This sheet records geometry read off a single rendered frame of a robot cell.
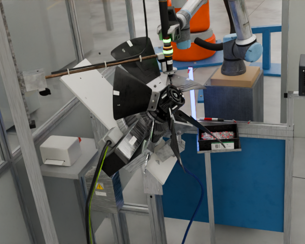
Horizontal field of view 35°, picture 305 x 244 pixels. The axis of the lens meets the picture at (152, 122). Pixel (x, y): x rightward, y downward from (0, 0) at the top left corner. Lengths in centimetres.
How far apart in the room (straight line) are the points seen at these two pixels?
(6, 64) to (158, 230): 116
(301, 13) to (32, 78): 242
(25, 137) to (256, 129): 125
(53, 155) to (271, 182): 126
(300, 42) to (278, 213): 155
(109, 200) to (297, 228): 140
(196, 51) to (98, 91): 388
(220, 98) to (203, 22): 328
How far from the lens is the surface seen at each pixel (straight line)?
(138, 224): 341
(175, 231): 331
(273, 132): 270
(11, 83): 214
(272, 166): 284
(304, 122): 429
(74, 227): 306
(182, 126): 244
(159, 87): 226
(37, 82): 215
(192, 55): 612
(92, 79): 235
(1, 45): 209
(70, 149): 246
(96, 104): 226
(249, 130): 272
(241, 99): 284
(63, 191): 287
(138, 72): 227
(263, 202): 299
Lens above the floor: 210
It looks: 26 degrees down
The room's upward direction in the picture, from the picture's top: 7 degrees counter-clockwise
